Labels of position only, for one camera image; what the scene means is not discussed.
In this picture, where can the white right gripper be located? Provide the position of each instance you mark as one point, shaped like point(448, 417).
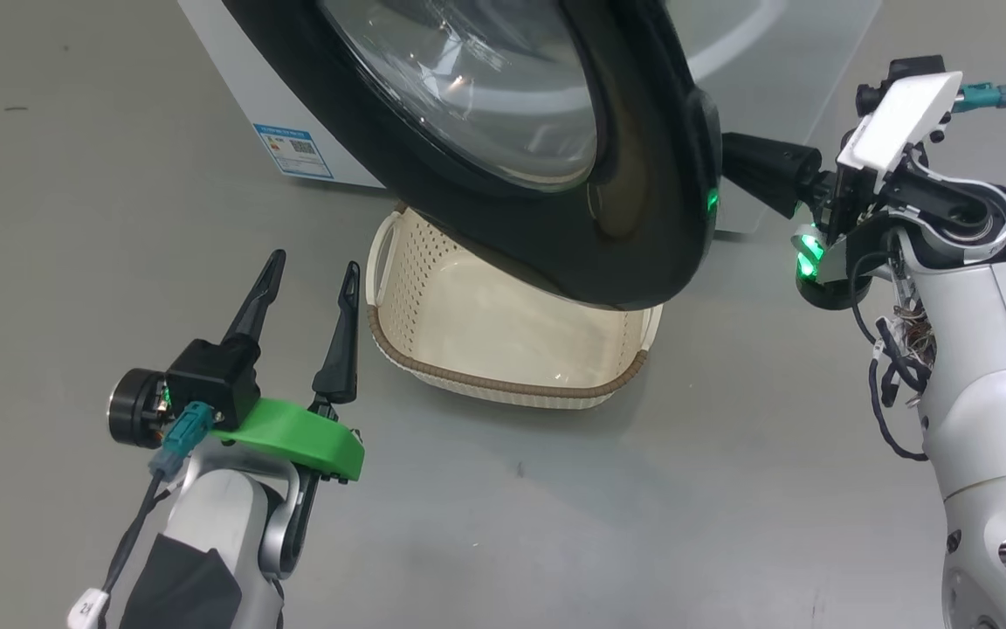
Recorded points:
point(900, 122)

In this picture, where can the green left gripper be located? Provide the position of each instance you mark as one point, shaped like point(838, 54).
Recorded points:
point(302, 441)

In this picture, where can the black glass washing machine door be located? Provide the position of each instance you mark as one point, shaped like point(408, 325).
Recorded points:
point(643, 175)

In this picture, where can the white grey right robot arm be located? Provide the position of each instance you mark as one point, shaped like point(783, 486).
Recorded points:
point(992, 393)

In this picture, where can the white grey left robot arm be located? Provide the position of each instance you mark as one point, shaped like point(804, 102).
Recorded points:
point(215, 515)

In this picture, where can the white washing machine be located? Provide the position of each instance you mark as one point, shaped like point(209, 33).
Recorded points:
point(782, 70)

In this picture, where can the cream perforated laundry basket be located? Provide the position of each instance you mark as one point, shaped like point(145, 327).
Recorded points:
point(485, 332)

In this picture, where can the blue energy label sticker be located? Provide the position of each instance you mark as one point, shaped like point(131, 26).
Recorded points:
point(293, 150)

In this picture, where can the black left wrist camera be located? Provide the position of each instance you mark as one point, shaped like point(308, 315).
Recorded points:
point(206, 376)

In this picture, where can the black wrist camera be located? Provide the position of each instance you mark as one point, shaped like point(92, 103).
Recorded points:
point(913, 68)
point(206, 376)

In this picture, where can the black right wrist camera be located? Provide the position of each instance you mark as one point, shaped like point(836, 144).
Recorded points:
point(913, 68)

